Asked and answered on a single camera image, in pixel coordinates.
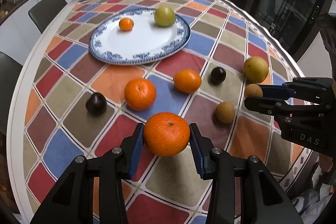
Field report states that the small dark plum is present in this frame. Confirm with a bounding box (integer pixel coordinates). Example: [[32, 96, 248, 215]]
[[85, 92, 107, 116]]

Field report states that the large yellow pear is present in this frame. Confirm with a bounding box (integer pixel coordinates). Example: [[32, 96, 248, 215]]
[[244, 56, 269, 84]]

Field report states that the large green pomelo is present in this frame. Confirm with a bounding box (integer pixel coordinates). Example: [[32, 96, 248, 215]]
[[154, 6, 175, 27]]

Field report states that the large orange mandarin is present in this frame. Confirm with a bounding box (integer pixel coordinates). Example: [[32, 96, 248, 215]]
[[143, 113, 190, 157]]

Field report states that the small brown russet pear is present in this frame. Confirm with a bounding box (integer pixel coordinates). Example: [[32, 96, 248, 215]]
[[215, 102, 235, 124]]

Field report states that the small orange mandarin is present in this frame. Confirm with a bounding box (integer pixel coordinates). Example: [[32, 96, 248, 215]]
[[119, 18, 134, 32]]

